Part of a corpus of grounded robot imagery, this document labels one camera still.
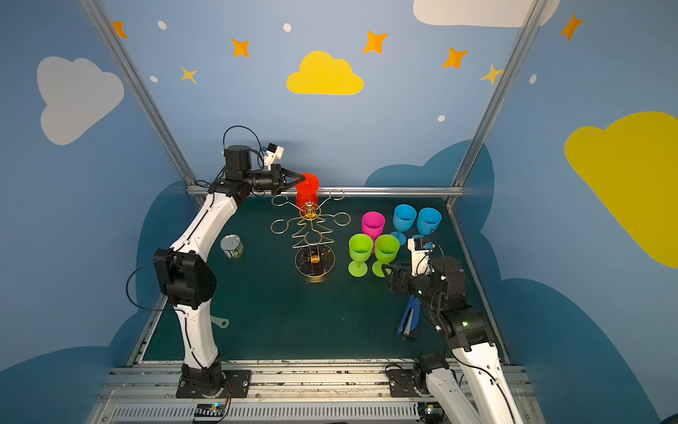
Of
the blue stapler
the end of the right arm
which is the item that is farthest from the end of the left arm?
the blue stapler

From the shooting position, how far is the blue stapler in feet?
2.76

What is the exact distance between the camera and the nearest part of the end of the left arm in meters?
0.75

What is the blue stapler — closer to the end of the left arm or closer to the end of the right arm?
the end of the right arm

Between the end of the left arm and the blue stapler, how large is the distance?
57cm
